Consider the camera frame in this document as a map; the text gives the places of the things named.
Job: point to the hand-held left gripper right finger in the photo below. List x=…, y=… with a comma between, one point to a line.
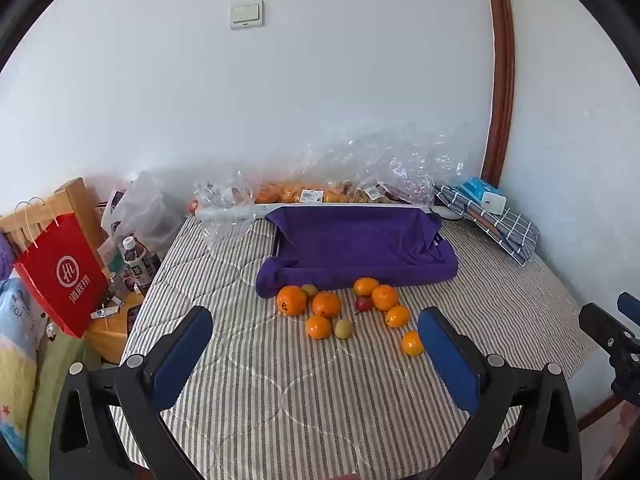
x=447, y=355

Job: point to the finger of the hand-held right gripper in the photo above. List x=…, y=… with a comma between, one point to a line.
x=629, y=303
x=605, y=330

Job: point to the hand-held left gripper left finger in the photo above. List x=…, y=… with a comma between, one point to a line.
x=182, y=355

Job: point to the small orange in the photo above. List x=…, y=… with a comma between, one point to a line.
x=397, y=316
x=318, y=327
x=366, y=286
x=412, y=343
x=326, y=305
x=385, y=297

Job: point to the small red pear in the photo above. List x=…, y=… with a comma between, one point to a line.
x=363, y=304

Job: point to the green-brown round fruit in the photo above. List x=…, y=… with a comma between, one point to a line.
x=344, y=329
x=310, y=290

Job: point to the large orange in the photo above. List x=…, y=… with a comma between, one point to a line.
x=291, y=301

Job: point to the purple towel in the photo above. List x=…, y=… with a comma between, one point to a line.
x=350, y=245

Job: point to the clear bag of brown fruits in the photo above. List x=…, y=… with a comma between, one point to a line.
x=380, y=185

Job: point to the dark phone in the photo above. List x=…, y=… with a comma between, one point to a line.
x=134, y=317

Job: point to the wooden nightstand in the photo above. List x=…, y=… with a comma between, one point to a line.
x=110, y=335

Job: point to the dark tea bottle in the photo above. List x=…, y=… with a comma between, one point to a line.
x=137, y=262

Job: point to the blue checkered cloth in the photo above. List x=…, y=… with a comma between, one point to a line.
x=505, y=232

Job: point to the empty clear plastic bag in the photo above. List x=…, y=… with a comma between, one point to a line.
x=225, y=225

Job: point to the red paper bag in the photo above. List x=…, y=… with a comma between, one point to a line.
x=62, y=280

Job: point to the white plastic bag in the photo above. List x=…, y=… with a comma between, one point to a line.
x=142, y=215

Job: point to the white charger block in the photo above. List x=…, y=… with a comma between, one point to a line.
x=495, y=203

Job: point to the colourful printed blanket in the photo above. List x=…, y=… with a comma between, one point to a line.
x=20, y=355

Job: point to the blue tissue pack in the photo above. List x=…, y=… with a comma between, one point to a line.
x=475, y=187

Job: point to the wooden chair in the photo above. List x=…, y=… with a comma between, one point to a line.
x=75, y=200

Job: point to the clear bag of oranges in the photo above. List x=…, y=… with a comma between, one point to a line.
x=290, y=193

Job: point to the brown wooden door frame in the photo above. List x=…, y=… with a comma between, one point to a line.
x=502, y=60

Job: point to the white wall switch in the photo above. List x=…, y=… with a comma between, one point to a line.
x=246, y=15

